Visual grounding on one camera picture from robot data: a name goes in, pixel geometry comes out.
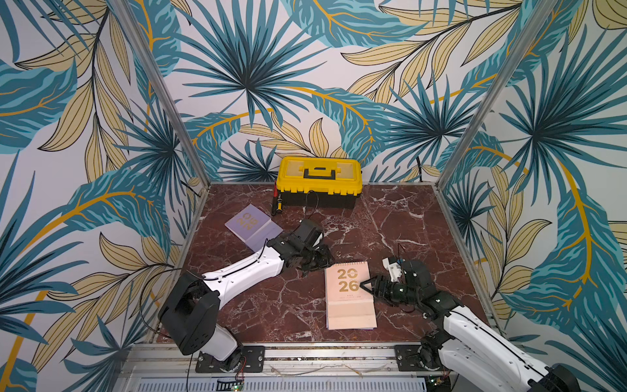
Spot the pink calendar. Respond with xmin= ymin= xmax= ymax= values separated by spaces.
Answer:
xmin=325 ymin=261 xmax=377 ymax=330

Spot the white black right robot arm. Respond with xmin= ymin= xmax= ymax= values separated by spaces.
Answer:
xmin=360 ymin=261 xmax=581 ymax=391

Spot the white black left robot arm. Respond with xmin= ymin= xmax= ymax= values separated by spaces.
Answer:
xmin=158 ymin=219 xmax=334 ymax=363

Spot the purple calendar back left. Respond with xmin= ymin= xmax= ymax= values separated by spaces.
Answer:
xmin=225 ymin=204 xmax=283 ymax=253

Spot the yellow black toolbox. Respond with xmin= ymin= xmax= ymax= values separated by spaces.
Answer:
xmin=274 ymin=156 xmax=362 ymax=209

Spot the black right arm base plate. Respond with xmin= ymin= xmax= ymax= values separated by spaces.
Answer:
xmin=394 ymin=343 xmax=450 ymax=373

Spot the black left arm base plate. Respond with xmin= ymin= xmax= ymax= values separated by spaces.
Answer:
xmin=195 ymin=346 xmax=265 ymax=374

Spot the aluminium front rail frame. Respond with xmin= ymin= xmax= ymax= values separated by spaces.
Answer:
xmin=112 ymin=341 xmax=540 ymax=392

